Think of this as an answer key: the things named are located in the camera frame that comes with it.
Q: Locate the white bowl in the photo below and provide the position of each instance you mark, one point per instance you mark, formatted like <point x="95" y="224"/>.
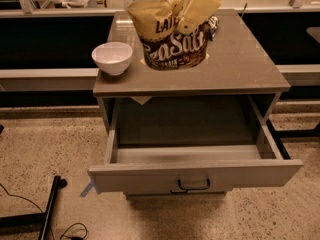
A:
<point x="112" y="58"/>

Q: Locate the blue floor tape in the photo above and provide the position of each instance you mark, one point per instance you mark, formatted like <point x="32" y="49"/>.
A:
<point x="92" y="185"/>

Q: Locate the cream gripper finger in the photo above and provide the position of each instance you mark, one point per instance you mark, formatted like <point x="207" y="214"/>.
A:
<point x="194" y="13"/>

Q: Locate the open grey top drawer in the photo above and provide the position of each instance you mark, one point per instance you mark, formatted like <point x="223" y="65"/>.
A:
<point x="223" y="138"/>

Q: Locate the black drawer handle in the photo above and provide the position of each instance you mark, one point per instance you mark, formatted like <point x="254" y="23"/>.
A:
<point x="194" y="185"/>
<point x="179" y="192"/>

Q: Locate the black floor stand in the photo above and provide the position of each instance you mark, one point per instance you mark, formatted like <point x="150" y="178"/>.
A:
<point x="36" y="222"/>

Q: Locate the brown chip bag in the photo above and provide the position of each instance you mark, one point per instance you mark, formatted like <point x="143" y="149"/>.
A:
<point x="165" y="48"/>

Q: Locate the blue chip bag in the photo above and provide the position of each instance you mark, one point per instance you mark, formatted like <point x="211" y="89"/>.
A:
<point x="213" y="22"/>

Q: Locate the metal railing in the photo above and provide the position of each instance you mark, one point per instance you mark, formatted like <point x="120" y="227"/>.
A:
<point x="66" y="4"/>

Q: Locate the grey cabinet counter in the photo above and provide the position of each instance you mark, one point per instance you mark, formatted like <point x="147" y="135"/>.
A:
<point x="236" y="64"/>

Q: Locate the black lower drawer handle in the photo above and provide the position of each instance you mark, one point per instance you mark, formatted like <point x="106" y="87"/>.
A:
<point x="179" y="192"/>

